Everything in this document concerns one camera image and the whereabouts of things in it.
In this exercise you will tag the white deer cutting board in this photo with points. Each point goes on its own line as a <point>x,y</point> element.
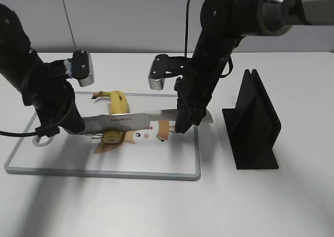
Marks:
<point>154,153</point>

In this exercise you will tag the cleaver knife with cream handle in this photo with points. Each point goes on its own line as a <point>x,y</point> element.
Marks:
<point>130,122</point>

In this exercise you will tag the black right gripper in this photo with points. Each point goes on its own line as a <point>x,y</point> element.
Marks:
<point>194,90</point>

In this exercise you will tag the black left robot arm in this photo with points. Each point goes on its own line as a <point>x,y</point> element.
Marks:
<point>17,56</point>

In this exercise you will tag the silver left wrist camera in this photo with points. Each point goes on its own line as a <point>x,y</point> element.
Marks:
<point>79,67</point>

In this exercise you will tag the black knife stand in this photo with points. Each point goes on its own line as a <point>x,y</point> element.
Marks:
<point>252,125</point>

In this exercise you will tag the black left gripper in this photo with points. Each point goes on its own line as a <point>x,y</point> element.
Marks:
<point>54,102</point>

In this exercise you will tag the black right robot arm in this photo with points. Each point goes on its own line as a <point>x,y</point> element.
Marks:
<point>224,23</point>

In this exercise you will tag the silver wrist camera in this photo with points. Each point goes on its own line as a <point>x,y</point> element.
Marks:
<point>79,67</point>
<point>164,66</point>

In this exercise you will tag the yellow banana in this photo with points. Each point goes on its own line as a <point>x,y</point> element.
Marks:
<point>118,105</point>

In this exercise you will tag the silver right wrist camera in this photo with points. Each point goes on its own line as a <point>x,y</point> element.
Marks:
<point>164,66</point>

